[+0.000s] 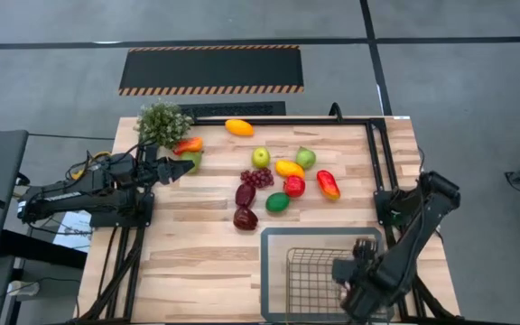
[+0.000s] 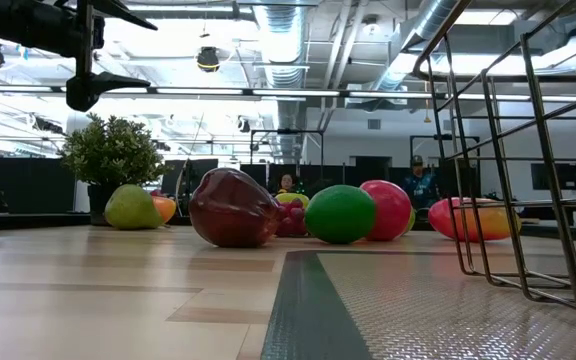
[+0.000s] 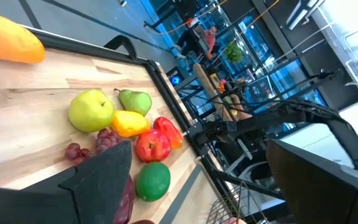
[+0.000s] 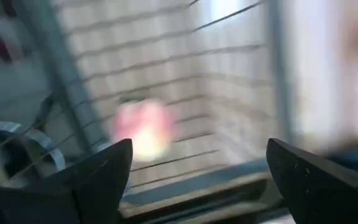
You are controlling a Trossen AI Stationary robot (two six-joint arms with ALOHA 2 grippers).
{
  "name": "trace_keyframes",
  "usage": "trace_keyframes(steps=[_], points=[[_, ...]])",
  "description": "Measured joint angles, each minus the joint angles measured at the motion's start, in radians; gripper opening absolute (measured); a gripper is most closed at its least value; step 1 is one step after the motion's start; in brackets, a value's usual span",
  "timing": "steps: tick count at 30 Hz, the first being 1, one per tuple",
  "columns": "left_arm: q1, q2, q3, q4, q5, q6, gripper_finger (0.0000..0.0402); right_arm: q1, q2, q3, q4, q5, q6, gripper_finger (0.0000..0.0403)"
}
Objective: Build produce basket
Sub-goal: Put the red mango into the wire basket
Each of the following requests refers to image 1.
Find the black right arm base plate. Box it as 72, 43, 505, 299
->
374, 189, 441, 227

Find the green avocado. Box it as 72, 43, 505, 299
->
265, 191, 292, 214

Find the grey bordered table mat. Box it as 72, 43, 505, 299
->
259, 227, 395, 324

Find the black ribbed floor mat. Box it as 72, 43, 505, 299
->
179, 100, 287, 118

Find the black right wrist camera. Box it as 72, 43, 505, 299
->
331, 259, 357, 283

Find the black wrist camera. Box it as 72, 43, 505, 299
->
331, 259, 357, 283
142, 144, 160, 166

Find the black hazard striped floor mat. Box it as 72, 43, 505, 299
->
117, 44, 305, 97

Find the yellow orange mango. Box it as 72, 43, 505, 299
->
224, 118, 255, 137
274, 159, 306, 180

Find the black looped cable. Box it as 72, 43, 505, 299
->
328, 101, 345, 124

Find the bright red fruit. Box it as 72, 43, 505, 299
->
283, 175, 307, 199

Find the wire basket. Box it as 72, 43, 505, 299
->
284, 246, 381, 323

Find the red yellow mango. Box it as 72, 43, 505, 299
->
316, 169, 341, 201

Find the white power adapter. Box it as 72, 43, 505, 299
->
6, 280, 41, 297

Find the green pear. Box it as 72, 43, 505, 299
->
179, 151, 203, 175

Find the green potted plant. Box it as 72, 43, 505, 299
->
134, 99, 194, 150

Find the green apple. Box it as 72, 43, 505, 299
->
251, 146, 272, 170
295, 146, 318, 171

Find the red orange mango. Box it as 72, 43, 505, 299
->
172, 136, 204, 156

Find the dark red fruit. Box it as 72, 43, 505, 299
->
233, 206, 260, 232
235, 182, 257, 209

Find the yellow cable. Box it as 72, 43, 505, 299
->
70, 151, 112, 181

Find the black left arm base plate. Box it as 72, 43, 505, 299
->
88, 191, 155, 228

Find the red grape bunch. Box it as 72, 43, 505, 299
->
239, 167, 275, 190

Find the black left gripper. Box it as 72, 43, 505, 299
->
144, 156, 197, 187

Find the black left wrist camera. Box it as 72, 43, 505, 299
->
142, 144, 160, 166

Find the white printed paper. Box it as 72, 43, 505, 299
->
52, 209, 93, 254

